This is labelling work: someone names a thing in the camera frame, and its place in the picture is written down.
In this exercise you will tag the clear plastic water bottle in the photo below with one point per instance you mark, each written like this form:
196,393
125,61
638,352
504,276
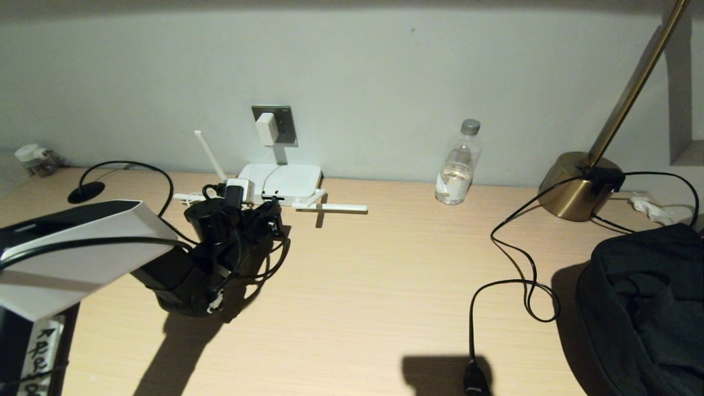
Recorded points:
456,176

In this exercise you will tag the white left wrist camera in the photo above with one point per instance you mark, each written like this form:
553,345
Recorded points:
245,188

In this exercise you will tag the grey wall socket plate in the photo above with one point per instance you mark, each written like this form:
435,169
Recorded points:
287,125

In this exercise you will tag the brass desk lamp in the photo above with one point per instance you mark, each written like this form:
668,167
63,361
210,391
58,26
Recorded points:
572,192

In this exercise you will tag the white router with antennas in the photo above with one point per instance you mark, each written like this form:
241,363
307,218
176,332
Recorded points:
291,179

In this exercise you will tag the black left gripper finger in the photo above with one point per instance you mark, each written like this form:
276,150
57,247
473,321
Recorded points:
281,212
268,209

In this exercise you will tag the white power adapter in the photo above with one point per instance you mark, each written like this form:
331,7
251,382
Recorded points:
267,128

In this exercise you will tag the black box on lamp base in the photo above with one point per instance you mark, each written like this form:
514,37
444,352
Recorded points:
605,180

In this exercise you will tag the small grey glass jar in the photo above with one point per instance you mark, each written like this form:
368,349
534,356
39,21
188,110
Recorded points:
47,166

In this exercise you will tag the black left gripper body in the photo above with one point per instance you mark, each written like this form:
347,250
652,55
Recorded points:
253,231

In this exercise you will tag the black fabric bag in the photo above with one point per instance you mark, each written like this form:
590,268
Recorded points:
643,308

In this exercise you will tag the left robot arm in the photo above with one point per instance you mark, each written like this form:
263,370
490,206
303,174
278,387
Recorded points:
71,258

